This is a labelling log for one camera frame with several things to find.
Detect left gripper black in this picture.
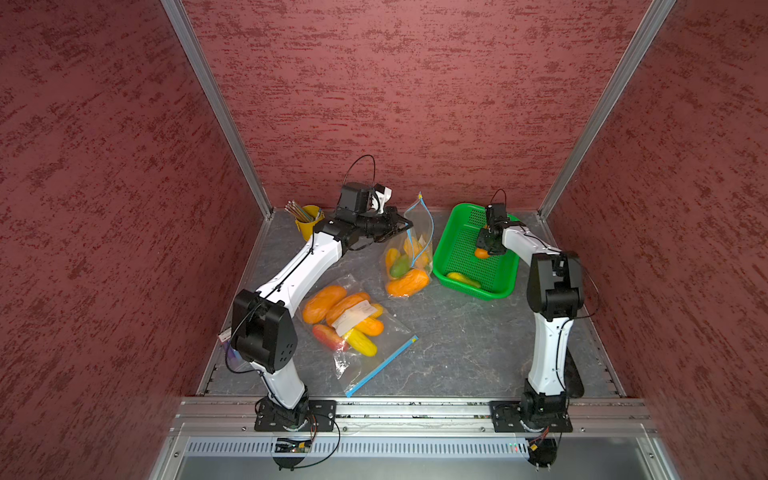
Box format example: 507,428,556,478
356,206,413,241

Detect small orange mango back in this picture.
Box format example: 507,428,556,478
385,248,401,271

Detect large orange mango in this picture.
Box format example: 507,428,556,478
325,292,370,326

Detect clear zip bag blue zipper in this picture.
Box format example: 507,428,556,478
298,275,418,397

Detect red mango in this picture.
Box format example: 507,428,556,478
311,324,349,352

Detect yellow green mango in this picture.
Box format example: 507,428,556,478
403,237,432,271

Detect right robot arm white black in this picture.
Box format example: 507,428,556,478
476,203,585,431

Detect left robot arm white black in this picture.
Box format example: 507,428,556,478
228,182,413,428

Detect yellow mango basket bottom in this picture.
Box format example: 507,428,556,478
446,272,482,289

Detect green plastic basket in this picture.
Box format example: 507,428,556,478
431,202,522,301

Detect yellow cup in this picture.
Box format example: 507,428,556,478
295,205,324,242

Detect sticks in yellow cup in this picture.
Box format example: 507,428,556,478
284,200,315,223

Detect black pad on table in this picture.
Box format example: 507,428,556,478
564,349,585,399

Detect colourful marker pack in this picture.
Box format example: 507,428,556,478
218,327,233,361

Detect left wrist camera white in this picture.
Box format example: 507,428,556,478
371,184,392,214

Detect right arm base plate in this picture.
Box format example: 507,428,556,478
489,401,573,435

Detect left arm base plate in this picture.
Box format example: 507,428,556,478
253,397,337,433

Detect aluminium front rail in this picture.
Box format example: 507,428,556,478
170,396,659,438

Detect right corner aluminium post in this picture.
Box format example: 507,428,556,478
538,0,676,222

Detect corner aluminium post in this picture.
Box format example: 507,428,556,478
161,0,274,220
538,0,676,222

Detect left corner aluminium post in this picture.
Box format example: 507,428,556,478
161,0,274,220

